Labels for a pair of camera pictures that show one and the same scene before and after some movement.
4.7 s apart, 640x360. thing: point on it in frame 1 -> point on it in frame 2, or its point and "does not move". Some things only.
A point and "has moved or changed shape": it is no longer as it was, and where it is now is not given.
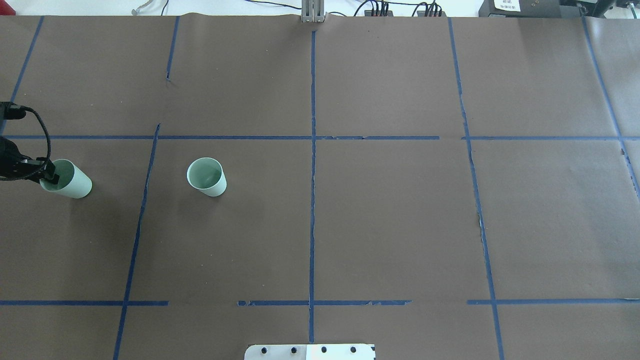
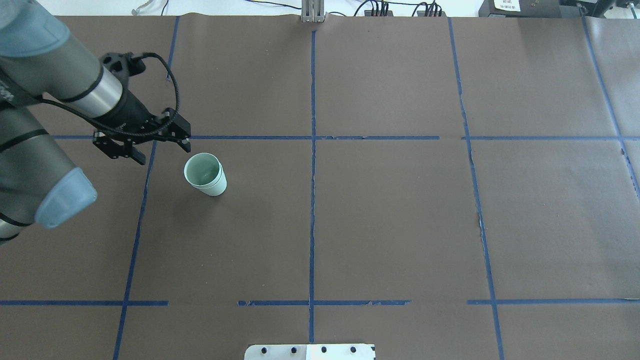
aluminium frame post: x=313 y=11 does not move
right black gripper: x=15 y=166 -> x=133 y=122
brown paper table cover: x=443 y=187 does not move
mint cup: x=73 y=182 has moved or changed shape
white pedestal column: x=310 y=352 does not move
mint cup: x=207 y=176 does not move
